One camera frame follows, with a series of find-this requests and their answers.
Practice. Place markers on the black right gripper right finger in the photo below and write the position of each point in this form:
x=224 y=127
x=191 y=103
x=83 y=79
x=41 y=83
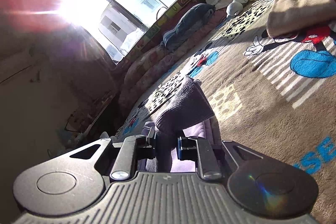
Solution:
x=200 y=151

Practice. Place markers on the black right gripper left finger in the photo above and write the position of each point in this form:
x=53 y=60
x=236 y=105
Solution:
x=133 y=149

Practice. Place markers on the purple knit sweater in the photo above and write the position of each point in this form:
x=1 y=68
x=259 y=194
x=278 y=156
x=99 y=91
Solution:
x=188 y=113

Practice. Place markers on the Mickey Mouse brown blanket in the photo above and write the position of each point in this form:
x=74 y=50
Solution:
x=276 y=96

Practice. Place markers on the blue folded blanket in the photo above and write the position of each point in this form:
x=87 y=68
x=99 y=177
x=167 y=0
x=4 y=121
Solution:
x=197 y=17

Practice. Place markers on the white plush toy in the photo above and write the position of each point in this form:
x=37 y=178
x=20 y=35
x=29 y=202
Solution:
x=235 y=7

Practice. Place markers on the beige folded garment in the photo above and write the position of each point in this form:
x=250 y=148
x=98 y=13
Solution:
x=287 y=16

